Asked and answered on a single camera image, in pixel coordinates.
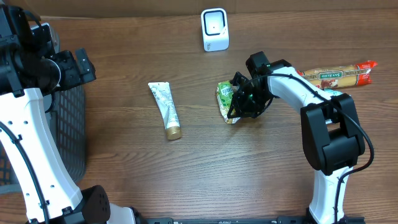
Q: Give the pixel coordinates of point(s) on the teal white packet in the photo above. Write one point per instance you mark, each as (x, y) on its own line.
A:
(334, 92)

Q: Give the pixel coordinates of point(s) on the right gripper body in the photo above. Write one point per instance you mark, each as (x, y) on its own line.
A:
(255, 102)

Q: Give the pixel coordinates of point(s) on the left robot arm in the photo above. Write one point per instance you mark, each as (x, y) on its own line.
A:
(30, 70)

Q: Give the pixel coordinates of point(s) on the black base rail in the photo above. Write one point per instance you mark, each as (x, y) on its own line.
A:
(278, 220)

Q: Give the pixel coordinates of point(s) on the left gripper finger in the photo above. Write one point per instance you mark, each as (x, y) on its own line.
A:
(83, 62)
(88, 75)

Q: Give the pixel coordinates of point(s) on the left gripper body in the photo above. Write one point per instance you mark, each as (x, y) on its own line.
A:
(69, 74)

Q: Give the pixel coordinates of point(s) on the grey plastic basket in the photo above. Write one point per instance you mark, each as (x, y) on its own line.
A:
(67, 125)

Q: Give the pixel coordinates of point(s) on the white barcode scanner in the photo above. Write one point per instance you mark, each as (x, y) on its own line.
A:
(215, 32)

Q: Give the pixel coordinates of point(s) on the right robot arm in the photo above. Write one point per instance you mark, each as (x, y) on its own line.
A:
(332, 138)

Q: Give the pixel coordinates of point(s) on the red spaghetti packet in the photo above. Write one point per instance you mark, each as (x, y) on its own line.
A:
(340, 76)

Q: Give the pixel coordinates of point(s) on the white tube gold cap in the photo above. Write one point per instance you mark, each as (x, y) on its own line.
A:
(163, 97)

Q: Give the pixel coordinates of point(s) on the green snack packet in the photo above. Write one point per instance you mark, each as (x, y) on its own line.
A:
(224, 94)

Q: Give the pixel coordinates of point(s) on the cardboard box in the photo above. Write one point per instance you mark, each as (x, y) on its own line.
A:
(45, 9)

